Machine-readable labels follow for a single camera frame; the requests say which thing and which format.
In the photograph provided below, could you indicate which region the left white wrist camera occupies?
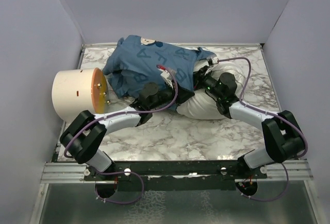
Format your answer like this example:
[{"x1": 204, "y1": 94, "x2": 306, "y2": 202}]
[{"x1": 158, "y1": 67, "x2": 176, "y2": 89}]

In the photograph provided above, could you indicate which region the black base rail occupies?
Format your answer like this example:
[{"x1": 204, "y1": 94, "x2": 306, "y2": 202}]
[{"x1": 84, "y1": 160, "x2": 267, "y2": 192}]

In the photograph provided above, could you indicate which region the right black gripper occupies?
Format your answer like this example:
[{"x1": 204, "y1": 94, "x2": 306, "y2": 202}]
[{"x1": 181, "y1": 65, "x2": 223, "y2": 100}]

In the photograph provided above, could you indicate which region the cream cylinder with orange lid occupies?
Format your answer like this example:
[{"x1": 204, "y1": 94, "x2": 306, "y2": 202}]
[{"x1": 52, "y1": 67, "x2": 109, "y2": 123}]

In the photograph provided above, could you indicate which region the white pillow with red logo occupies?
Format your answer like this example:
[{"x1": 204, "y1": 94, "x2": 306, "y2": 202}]
[{"x1": 176, "y1": 61, "x2": 246, "y2": 120}]

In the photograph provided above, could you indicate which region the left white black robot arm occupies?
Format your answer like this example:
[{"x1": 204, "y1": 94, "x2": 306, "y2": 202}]
[{"x1": 59, "y1": 82, "x2": 194, "y2": 180}]

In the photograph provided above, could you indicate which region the aluminium frame rail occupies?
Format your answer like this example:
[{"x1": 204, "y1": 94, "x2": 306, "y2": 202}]
[{"x1": 41, "y1": 161, "x2": 93, "y2": 184}]

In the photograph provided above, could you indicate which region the blue lettered pillowcase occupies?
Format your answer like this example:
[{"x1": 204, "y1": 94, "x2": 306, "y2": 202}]
[{"x1": 103, "y1": 35, "x2": 216, "y2": 98}]

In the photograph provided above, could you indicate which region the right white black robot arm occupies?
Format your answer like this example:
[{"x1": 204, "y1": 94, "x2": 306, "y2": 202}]
[{"x1": 193, "y1": 67, "x2": 307, "y2": 178}]

